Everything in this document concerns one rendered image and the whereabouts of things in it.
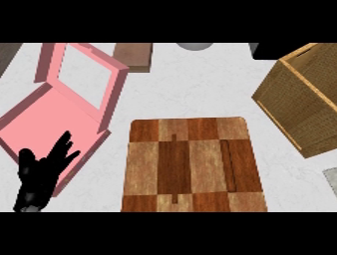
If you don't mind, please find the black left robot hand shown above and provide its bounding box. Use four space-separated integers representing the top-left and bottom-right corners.
11 129 82 213

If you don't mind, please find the checkered wooden cutting board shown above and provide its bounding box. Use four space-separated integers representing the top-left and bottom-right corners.
120 116 268 213

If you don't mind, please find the brown wicker basket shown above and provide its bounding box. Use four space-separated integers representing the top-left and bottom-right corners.
249 43 337 159

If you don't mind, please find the pink open box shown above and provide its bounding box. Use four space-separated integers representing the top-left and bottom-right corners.
0 43 131 198

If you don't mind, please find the small brown wooden block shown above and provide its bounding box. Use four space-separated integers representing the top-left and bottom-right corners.
111 43 154 74

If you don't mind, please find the grey round object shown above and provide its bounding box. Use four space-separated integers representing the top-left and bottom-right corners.
173 43 213 52

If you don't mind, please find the black appliance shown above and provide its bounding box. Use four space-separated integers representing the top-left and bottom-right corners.
247 43 317 61

